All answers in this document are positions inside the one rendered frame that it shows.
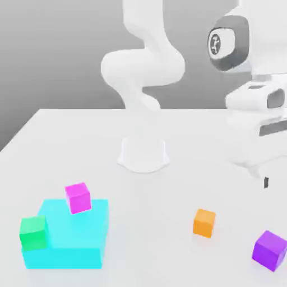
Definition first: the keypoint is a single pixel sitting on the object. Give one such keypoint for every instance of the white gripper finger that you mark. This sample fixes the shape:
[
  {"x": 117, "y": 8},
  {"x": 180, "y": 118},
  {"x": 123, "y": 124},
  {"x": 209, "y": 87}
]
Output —
[{"x": 257, "y": 172}]

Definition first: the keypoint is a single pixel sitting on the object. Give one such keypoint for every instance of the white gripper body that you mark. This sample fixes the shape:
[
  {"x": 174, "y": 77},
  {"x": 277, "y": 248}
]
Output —
[{"x": 244, "y": 136}]

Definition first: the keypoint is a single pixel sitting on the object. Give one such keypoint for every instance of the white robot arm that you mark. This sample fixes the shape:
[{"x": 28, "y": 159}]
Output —
[{"x": 143, "y": 67}]

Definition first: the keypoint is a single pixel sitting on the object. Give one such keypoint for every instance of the small orange cube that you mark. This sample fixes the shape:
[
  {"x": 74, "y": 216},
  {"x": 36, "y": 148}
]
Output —
[{"x": 203, "y": 224}]

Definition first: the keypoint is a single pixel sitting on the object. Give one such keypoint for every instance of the small purple cube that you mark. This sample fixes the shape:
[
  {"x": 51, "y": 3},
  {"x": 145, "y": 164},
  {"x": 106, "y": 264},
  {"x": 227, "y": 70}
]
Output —
[{"x": 268, "y": 252}]

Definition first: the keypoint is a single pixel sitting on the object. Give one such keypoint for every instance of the small magenta cube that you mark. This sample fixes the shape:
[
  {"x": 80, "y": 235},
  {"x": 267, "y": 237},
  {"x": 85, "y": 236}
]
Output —
[{"x": 78, "y": 199}]

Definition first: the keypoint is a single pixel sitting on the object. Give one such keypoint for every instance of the small green cube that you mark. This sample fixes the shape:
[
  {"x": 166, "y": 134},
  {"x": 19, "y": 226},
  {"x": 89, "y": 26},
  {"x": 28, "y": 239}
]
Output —
[{"x": 33, "y": 234}]

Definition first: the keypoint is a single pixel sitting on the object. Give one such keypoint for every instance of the large cyan box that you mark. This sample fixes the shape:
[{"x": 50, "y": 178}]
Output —
[{"x": 76, "y": 237}]

